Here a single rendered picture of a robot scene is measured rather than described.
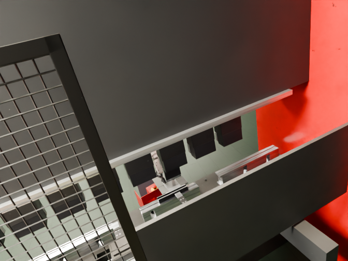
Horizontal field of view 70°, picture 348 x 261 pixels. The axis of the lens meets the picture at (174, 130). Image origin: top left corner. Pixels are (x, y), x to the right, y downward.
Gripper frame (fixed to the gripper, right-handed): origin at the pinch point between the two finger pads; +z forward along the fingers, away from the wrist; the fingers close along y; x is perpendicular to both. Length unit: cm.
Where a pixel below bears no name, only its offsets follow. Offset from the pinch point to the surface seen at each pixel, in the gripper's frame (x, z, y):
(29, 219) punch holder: -25, -8, -75
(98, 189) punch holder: -25.3, -8.1, -41.1
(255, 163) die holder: -4, 15, 59
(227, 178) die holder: -3.3, 15.8, 35.9
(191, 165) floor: 175, -16, 73
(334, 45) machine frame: -77, -20, 86
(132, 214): 10.8, 10.4, -29.0
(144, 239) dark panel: -64, 20, -30
